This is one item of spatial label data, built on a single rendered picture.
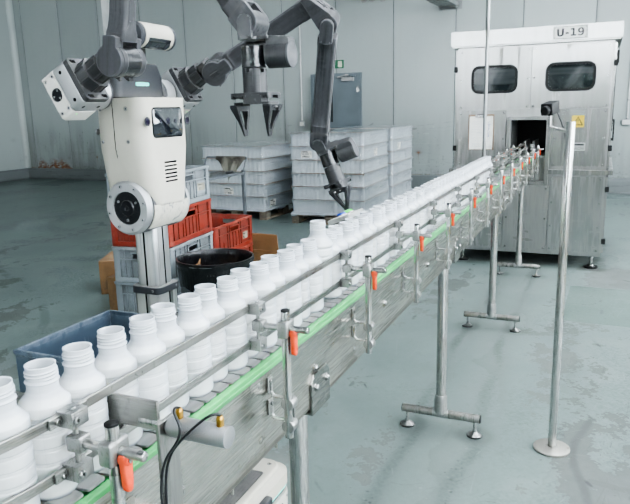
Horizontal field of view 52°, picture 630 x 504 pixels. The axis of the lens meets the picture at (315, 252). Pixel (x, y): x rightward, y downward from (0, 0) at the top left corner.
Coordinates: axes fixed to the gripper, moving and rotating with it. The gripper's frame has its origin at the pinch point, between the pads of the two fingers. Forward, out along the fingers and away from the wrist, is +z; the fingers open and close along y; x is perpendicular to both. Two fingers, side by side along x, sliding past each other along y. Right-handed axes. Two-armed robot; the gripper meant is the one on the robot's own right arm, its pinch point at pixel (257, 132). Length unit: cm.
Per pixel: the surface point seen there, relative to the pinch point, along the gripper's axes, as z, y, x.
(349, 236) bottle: 27.2, 16.8, 15.6
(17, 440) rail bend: 29, 17, -92
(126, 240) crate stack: 68, -185, 173
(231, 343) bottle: 35, 16, -45
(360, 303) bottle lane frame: 44, 20, 13
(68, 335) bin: 47, -42, -24
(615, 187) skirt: 133, 110, 1021
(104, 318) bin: 46, -42, -12
